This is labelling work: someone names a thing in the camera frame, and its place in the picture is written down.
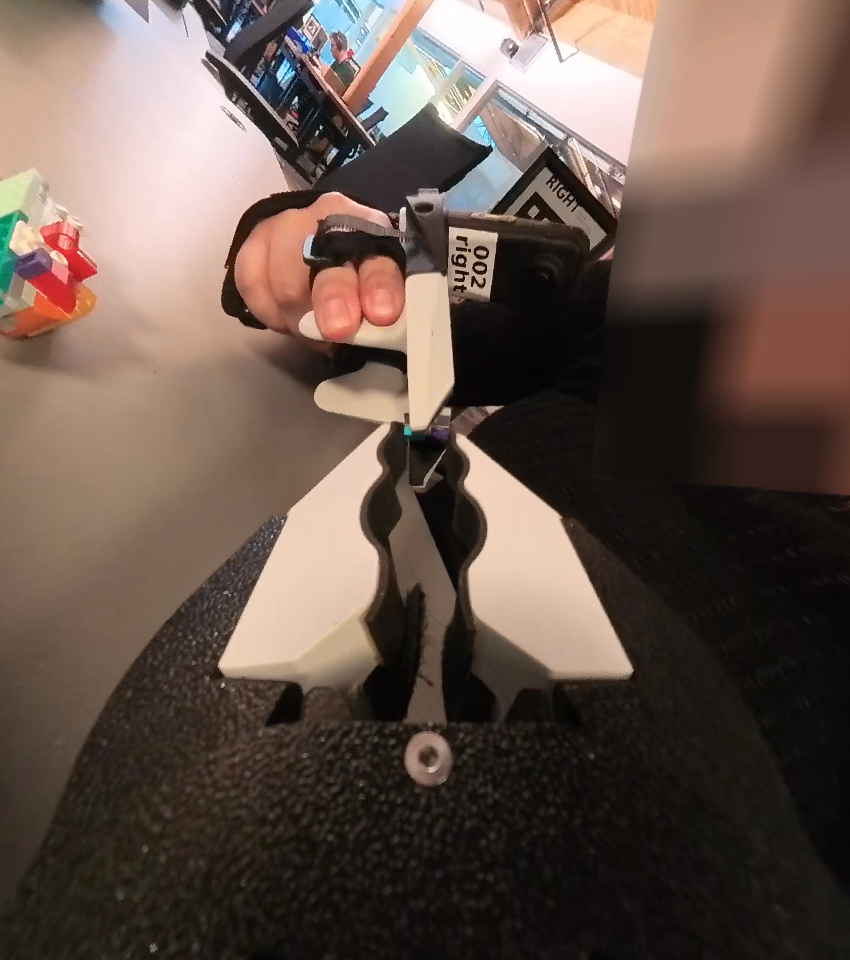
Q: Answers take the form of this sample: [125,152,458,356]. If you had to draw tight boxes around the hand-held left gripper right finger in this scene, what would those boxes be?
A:
[461,437,634,723]

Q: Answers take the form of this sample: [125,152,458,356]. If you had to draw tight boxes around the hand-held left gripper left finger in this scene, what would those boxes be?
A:
[218,429,397,696]

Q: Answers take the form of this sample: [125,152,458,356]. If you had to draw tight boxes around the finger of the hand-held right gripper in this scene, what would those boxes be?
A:
[404,272,459,436]

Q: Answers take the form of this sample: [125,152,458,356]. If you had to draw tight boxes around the teal purple brick block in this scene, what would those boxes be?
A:
[404,422,452,492]

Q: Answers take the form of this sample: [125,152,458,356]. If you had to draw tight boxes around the person's right hand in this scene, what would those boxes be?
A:
[233,191,405,344]

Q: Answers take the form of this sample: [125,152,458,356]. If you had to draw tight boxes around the person's black clothing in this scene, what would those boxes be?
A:
[425,258,850,939]

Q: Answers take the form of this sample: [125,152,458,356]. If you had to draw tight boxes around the black padded armchair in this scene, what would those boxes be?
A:
[311,135,493,220]

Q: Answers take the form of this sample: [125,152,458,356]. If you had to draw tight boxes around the black side chair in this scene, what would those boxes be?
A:
[203,48,300,151]

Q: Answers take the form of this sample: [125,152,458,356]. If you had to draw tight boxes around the colourful brick assembly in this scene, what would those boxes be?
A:
[0,168,99,340]

